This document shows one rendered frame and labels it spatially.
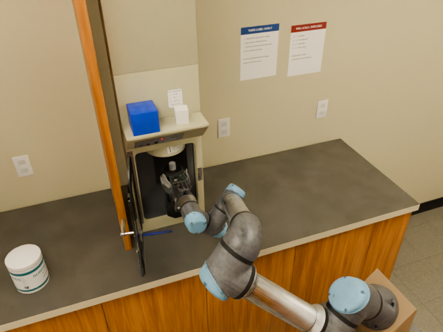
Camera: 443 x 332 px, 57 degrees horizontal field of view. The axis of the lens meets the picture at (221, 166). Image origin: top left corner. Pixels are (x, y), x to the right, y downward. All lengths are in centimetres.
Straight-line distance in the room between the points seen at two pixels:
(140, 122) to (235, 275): 66
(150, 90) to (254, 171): 94
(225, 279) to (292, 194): 105
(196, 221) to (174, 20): 72
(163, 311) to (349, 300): 91
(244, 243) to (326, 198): 106
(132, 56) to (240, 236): 76
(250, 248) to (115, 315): 89
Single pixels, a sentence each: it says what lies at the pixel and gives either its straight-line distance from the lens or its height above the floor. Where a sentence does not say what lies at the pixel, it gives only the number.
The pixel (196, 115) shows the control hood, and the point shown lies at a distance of 164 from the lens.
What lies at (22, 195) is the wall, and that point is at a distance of 229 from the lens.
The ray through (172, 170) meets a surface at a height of 127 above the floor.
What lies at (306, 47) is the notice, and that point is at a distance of 231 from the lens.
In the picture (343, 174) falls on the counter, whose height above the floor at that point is 94.
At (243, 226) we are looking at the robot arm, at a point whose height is 145.
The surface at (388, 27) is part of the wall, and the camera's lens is 261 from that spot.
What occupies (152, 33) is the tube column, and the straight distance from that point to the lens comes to 152.
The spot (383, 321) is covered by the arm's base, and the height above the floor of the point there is 109.
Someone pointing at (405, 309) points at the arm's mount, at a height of 111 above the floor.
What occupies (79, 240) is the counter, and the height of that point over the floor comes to 94.
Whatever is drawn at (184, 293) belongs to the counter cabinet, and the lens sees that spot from 191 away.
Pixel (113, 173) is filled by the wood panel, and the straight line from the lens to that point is 162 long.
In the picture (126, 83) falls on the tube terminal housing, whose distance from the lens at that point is 156.
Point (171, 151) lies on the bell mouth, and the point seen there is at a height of 134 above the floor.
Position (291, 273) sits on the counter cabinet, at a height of 67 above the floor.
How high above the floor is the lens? 226
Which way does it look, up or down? 34 degrees down
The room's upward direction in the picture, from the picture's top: 1 degrees counter-clockwise
